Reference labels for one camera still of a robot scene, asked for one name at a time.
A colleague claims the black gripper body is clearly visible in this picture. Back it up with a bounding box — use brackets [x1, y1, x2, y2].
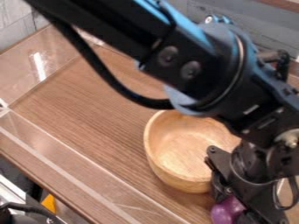
[205, 110, 299, 224]

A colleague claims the purple toy eggplant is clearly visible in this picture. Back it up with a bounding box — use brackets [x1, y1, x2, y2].
[210, 196, 247, 224]

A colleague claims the brown wooden bowl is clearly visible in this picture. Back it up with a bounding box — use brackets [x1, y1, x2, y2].
[144, 110, 241, 193]

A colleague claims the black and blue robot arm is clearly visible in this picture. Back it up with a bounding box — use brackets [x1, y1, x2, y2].
[26, 0, 299, 224]

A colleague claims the yellow and black equipment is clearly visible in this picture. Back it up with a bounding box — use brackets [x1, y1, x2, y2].
[38, 192, 75, 224]

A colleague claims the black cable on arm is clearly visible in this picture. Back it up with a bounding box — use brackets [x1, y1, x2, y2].
[51, 17, 177, 110]

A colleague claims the clear acrylic front wall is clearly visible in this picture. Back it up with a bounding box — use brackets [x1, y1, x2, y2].
[0, 107, 191, 224]

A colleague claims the black cable lower left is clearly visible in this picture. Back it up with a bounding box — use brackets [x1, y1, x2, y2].
[0, 202, 60, 224]

